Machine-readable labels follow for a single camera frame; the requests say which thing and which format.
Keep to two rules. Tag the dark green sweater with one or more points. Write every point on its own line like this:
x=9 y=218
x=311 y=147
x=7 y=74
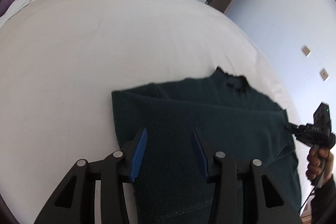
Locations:
x=183 y=113

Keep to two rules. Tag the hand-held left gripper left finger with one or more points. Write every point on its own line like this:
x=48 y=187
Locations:
x=139 y=153

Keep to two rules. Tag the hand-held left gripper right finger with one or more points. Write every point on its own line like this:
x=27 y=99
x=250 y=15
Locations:
x=201 y=157

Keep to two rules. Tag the bed with white sheet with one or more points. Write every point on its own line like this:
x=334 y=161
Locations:
x=105 y=43

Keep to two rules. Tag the person's right hand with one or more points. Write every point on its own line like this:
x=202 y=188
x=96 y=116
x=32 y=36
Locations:
x=315 y=163

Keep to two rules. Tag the beige wall socket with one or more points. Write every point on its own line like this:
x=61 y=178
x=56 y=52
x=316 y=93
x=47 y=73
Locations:
x=305 y=50
x=324 y=74

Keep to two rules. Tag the person's right forearm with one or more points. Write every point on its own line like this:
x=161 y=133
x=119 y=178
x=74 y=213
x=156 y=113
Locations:
x=325 y=200

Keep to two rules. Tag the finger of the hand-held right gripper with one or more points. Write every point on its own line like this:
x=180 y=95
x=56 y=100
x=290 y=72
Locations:
x=291 y=126

